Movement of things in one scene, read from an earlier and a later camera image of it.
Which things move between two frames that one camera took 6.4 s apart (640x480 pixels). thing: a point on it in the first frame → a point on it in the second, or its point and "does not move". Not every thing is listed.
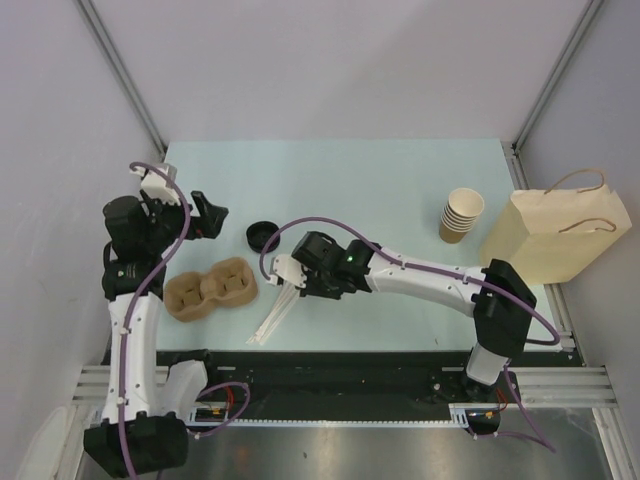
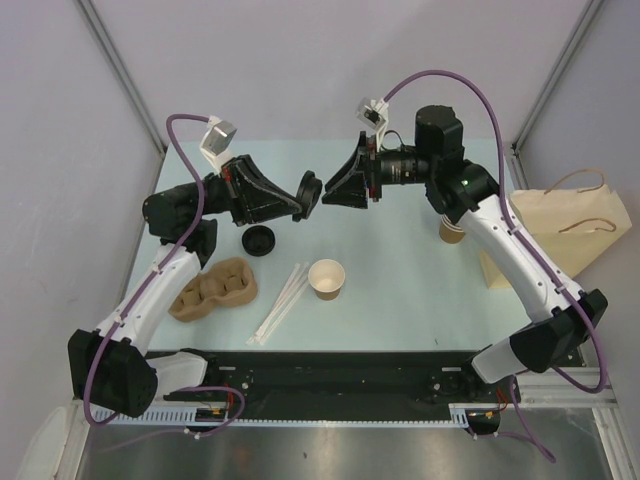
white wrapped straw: x=270 y=313 does not move
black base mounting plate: x=334 y=385 does not move
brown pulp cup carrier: x=191 y=296 does not move
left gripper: x=208 y=223 → x=253 y=198
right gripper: x=311 y=290 → x=348 y=188
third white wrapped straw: x=281 y=321 does not move
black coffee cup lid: x=258 y=234 → x=308 y=193
